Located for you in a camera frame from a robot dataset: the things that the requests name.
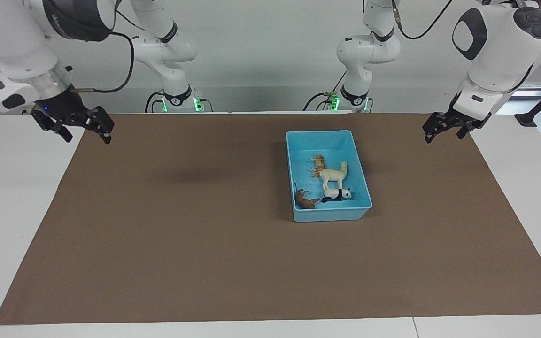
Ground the black and white panda toy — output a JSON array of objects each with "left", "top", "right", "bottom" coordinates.
[{"left": 321, "top": 187, "right": 352, "bottom": 204}]

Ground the brown table mat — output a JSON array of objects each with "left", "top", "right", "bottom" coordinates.
[{"left": 0, "top": 113, "right": 541, "bottom": 325}]

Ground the light blue storage box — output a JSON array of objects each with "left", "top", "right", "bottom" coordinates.
[{"left": 286, "top": 130, "right": 373, "bottom": 223}]

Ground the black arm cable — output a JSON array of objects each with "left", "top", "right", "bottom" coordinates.
[
  {"left": 70, "top": 31, "right": 135, "bottom": 94},
  {"left": 392, "top": 0, "right": 455, "bottom": 40}
]

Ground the black left base cable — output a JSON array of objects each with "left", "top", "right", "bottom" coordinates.
[{"left": 303, "top": 70, "right": 347, "bottom": 112}]

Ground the black base cable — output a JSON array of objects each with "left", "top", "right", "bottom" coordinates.
[
  {"left": 144, "top": 91, "right": 166, "bottom": 114},
  {"left": 303, "top": 70, "right": 347, "bottom": 112}
]

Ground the black right base cable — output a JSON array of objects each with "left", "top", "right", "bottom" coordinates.
[{"left": 144, "top": 91, "right": 166, "bottom": 114}]

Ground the orange tiger toy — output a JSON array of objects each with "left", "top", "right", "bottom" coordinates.
[{"left": 310, "top": 154, "right": 326, "bottom": 178}]

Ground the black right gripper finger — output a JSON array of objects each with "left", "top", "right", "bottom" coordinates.
[
  {"left": 89, "top": 106, "right": 115, "bottom": 144},
  {"left": 45, "top": 123, "right": 73, "bottom": 143}
]

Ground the grey window frame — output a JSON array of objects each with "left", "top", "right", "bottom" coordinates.
[{"left": 509, "top": 82, "right": 541, "bottom": 102}]

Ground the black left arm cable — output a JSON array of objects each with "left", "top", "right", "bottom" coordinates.
[{"left": 392, "top": 0, "right": 455, "bottom": 40}]

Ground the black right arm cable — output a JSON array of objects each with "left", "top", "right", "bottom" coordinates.
[{"left": 70, "top": 31, "right": 135, "bottom": 94}]

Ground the cream horse toy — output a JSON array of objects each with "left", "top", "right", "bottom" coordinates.
[{"left": 319, "top": 161, "right": 349, "bottom": 191}]

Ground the brown lion toy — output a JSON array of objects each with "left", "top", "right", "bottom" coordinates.
[{"left": 293, "top": 183, "right": 322, "bottom": 210}]

